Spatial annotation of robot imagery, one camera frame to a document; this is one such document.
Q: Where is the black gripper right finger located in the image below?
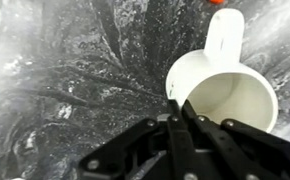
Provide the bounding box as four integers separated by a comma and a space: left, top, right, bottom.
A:
180, 99, 290, 180

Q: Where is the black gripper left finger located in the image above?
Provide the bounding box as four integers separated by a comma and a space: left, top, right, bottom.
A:
77, 98, 201, 180

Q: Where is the white ceramic mug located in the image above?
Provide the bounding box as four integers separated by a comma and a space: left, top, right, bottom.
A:
165, 7, 279, 134

